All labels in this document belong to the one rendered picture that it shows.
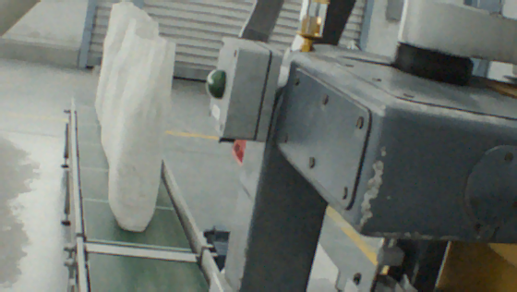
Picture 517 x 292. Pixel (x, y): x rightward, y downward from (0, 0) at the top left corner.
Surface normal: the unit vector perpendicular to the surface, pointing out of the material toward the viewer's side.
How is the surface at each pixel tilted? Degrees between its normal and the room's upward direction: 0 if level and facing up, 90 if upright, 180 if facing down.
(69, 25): 90
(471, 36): 90
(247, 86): 90
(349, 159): 90
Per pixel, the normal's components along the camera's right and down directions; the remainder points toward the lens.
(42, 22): 0.26, 0.29
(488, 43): 0.63, 0.30
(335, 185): -0.95, -0.11
